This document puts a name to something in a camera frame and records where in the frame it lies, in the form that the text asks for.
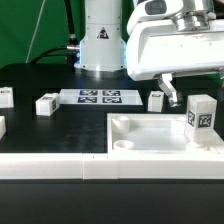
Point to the white base tag plate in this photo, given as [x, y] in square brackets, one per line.
[100, 97]

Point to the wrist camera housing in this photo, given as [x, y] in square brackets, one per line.
[152, 10]

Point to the white U-shaped obstacle fence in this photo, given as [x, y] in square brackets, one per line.
[111, 166]

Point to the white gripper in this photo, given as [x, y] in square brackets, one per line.
[156, 47]

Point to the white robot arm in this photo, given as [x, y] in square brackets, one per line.
[102, 48]

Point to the white square table top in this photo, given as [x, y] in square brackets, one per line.
[153, 134]

